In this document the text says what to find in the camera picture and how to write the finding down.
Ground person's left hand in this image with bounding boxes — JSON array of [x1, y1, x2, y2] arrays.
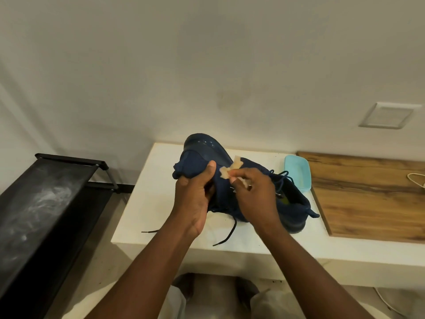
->
[[167, 160, 217, 240]]

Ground person's right hand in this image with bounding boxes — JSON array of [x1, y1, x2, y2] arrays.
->
[[228, 167, 287, 237]]

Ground beige cleaning cloth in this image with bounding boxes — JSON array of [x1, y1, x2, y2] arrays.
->
[[219, 155, 253, 191]]

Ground black shoe rack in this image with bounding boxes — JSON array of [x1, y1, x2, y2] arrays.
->
[[0, 153, 135, 319]]

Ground person's left forearm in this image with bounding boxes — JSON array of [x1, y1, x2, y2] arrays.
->
[[85, 221, 197, 319]]

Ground person's right forearm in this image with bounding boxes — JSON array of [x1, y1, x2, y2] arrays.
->
[[259, 226, 376, 319]]

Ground person's left foot grey sock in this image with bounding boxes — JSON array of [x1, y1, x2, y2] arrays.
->
[[172, 273, 197, 303]]

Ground person's foot grey sock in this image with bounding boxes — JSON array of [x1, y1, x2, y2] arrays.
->
[[235, 277, 260, 308], [172, 273, 197, 303]]

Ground person's right foot grey sock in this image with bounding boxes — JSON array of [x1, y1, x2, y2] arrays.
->
[[235, 277, 260, 308]]

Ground light blue plastic container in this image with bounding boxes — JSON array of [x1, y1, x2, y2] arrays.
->
[[284, 155, 313, 193]]

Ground white shorts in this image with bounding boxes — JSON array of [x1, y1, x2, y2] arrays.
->
[[63, 284, 383, 319]]

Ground brown wooden board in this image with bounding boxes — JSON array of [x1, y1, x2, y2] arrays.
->
[[296, 152, 425, 245]]

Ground coiled white charging cable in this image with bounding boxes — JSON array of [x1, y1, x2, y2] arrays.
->
[[406, 172, 425, 189]]

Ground white floor cable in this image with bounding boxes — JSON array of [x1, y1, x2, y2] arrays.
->
[[374, 287, 407, 319]]

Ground white wall switch plate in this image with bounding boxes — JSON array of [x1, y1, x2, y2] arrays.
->
[[358, 102, 422, 130]]

